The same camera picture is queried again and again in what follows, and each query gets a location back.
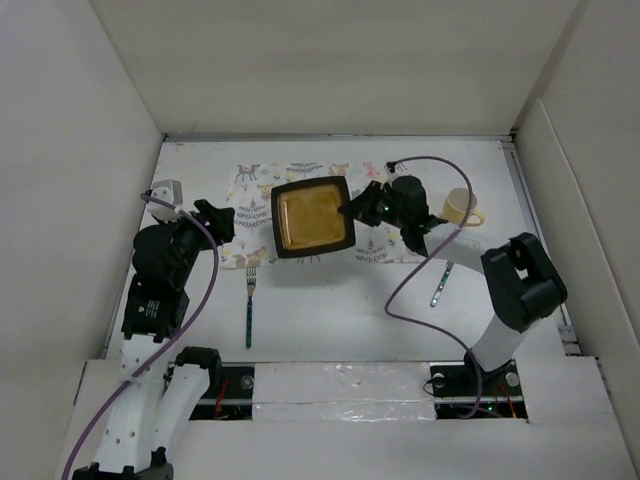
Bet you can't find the knife with blue handle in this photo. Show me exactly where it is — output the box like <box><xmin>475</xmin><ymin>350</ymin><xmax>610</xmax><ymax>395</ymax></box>
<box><xmin>430</xmin><ymin>261</ymin><xmax>454</xmax><ymax>308</ymax></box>

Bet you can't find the fork with teal handle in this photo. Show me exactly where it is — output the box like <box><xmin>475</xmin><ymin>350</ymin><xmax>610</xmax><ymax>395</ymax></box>
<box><xmin>245</xmin><ymin>267</ymin><xmax>257</xmax><ymax>349</ymax></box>

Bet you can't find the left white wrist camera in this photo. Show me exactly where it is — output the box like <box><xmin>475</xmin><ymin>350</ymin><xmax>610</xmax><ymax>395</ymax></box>
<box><xmin>146</xmin><ymin>180</ymin><xmax>183</xmax><ymax>223</ymax></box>

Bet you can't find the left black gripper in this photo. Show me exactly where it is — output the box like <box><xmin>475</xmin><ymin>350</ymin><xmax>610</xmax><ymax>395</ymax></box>
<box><xmin>157</xmin><ymin>199</ymin><xmax>232</xmax><ymax>287</ymax></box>

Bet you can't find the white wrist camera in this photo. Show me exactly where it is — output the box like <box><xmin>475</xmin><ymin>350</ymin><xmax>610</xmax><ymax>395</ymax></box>
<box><xmin>146</xmin><ymin>180</ymin><xmax>183</xmax><ymax>223</ymax></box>
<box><xmin>384</xmin><ymin>160</ymin><xmax>408</xmax><ymax>186</ymax></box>

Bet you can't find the square black yellow plate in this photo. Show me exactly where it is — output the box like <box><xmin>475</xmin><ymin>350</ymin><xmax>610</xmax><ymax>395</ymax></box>
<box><xmin>271</xmin><ymin>176</ymin><xmax>356</xmax><ymax>259</ymax></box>

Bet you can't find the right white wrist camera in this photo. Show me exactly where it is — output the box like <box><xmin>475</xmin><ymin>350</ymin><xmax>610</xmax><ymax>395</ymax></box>
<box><xmin>384</xmin><ymin>160</ymin><xmax>408</xmax><ymax>186</ymax></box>

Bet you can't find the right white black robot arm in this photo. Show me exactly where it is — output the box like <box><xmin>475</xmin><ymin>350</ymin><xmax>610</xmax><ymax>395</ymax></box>
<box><xmin>339</xmin><ymin>175</ymin><xmax>568</xmax><ymax>394</ymax></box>

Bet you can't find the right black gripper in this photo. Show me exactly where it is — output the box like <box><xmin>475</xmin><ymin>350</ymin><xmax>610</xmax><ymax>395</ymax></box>
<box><xmin>338</xmin><ymin>179</ymin><xmax>408</xmax><ymax>229</ymax></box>

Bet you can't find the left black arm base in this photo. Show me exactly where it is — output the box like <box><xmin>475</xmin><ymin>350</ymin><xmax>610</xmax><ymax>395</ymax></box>
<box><xmin>190</xmin><ymin>363</ymin><xmax>255</xmax><ymax>421</ymax></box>

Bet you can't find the animal print cloth placemat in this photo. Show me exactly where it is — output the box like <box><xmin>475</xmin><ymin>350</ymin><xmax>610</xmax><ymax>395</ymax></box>
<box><xmin>221</xmin><ymin>161</ymin><xmax>421</xmax><ymax>269</ymax></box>

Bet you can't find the yellow ceramic mug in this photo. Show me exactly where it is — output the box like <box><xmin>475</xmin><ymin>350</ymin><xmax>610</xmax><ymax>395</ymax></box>
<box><xmin>440</xmin><ymin>188</ymin><xmax>485</xmax><ymax>227</ymax></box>

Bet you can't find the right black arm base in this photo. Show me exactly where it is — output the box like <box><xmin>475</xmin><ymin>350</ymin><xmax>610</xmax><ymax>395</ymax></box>
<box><xmin>423</xmin><ymin>361</ymin><xmax>528</xmax><ymax>420</ymax></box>

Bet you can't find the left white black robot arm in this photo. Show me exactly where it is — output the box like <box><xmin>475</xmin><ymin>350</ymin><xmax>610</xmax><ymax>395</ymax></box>
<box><xmin>61</xmin><ymin>193</ymin><xmax>235</xmax><ymax>479</ymax></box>

